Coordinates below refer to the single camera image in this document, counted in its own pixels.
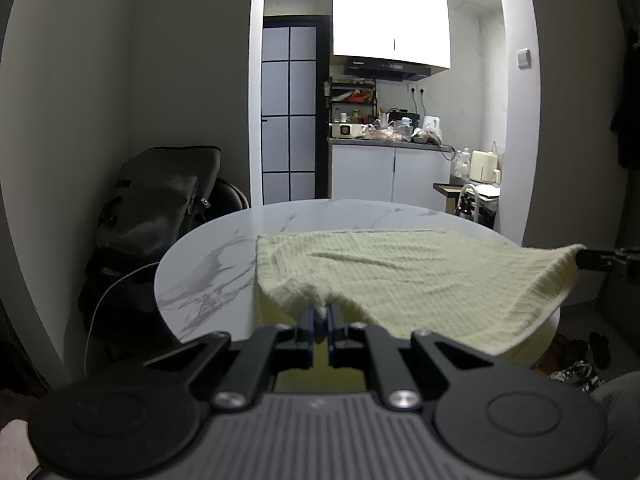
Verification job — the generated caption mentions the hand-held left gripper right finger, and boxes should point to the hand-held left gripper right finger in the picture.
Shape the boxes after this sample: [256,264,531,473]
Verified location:
[325,302,502,409]

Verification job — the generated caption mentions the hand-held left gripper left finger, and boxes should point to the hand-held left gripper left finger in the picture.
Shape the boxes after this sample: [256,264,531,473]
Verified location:
[142,305,321,409]

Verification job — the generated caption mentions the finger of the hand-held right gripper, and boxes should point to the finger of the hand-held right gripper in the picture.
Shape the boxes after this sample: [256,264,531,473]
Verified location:
[575,246,640,277]

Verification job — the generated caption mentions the yellow waffle towel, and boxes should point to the yellow waffle towel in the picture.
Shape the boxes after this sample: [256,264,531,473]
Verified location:
[254,229,587,392]

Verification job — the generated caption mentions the black shoe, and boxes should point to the black shoe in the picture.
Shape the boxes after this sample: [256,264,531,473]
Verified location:
[587,331,612,368]

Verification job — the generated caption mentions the patterned shoe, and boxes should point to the patterned shoe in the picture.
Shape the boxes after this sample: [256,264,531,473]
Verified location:
[550,360,601,391]

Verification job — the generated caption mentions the dark hanging clothes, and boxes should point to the dark hanging clothes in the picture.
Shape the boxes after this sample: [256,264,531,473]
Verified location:
[609,30,640,171]

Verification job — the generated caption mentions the dark chair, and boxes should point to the dark chair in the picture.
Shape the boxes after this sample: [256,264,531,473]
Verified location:
[210,177,251,222]

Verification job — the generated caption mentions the cream round appliance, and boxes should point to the cream round appliance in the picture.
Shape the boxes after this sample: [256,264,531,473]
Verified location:
[470,149,501,184]

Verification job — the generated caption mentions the person's grey trouser leg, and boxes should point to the person's grey trouser leg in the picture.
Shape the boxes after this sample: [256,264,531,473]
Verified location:
[587,372,640,476]

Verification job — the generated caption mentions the white kitchen base cabinet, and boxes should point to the white kitchen base cabinet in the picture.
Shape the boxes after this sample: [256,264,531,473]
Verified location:
[327,137,456,211]

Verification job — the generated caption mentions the clear plastic bottles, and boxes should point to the clear plastic bottles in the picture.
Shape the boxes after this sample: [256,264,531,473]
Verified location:
[451,147,472,183]

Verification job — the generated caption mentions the dark side cart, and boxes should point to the dark side cart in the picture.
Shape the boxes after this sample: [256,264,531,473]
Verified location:
[433,182,499,230]

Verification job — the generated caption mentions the black bag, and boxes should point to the black bag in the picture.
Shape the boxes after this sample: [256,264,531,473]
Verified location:
[80,146,222,311]

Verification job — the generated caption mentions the black framed glass door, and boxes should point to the black framed glass door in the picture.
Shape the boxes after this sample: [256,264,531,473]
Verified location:
[260,16,332,206]

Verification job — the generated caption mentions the black kitchen shelf rack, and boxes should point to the black kitchen shelf rack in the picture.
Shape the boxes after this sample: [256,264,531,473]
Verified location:
[327,76,378,123]

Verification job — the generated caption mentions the black range hood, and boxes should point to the black range hood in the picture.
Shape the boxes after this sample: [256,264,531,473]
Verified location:
[343,56,432,82]

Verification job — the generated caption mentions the white cable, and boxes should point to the white cable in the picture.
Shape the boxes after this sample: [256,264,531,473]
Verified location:
[82,260,161,376]

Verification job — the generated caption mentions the white wall cabinet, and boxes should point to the white wall cabinet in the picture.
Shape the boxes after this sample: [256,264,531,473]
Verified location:
[331,0,451,70]

